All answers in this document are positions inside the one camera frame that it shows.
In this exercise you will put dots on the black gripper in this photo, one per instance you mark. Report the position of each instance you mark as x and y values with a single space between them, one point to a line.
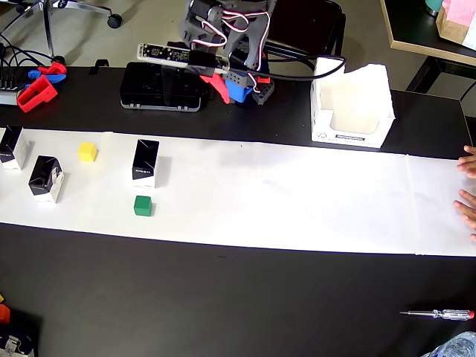
238 90

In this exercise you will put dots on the black white product box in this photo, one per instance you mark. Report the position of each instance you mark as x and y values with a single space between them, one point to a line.
42 175
9 145
145 156

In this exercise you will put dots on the white paper sheet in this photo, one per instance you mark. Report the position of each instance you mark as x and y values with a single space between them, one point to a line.
260 193

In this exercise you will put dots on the yellow cube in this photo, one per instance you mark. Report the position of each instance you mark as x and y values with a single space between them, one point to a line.
87 153

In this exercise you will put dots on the green cube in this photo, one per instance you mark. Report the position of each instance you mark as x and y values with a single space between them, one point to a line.
143 206

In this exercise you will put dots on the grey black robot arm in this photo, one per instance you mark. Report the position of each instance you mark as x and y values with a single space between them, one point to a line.
208 15

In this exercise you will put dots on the person's right hand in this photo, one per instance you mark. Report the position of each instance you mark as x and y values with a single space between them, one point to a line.
469 160

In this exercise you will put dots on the person's left hand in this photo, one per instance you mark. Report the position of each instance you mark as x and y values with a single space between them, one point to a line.
469 208

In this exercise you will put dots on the black electronics case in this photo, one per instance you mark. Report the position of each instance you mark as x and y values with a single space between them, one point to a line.
145 85

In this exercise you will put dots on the black perforated table clamp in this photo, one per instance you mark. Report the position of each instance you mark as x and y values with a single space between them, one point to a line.
263 93

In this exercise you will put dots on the black hook clamp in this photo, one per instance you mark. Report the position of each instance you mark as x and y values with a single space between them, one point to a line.
98 65

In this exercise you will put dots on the small red printed part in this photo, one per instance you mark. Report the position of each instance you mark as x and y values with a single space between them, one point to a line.
56 68

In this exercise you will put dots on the large red printed part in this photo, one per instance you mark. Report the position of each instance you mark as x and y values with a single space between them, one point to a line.
35 94

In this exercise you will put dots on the blue printed part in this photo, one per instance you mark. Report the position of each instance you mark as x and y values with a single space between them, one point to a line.
35 74

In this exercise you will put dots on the office chair chrome base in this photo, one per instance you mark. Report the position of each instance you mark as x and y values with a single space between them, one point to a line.
47 22

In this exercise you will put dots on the white cardboard box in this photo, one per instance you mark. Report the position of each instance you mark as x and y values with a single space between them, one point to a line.
349 137

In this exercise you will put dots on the grey power strip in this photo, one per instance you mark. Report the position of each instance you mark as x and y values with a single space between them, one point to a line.
7 98

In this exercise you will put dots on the black table with wood edge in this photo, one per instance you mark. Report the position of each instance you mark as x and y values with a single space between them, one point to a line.
409 22

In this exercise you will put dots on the teal tumbler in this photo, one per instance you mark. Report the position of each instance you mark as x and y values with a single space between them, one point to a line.
433 5

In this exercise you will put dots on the cardboard box with pink paper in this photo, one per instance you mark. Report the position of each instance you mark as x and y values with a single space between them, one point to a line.
455 22

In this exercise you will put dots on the orange block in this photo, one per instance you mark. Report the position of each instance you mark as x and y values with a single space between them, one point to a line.
3 314

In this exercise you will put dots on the dark printed box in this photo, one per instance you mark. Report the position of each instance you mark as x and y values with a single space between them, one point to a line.
15 346

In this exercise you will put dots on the clear plastic water bottle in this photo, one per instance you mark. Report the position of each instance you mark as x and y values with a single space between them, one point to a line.
457 347

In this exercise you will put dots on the white strip camera board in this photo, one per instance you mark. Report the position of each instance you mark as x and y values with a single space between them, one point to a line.
163 52

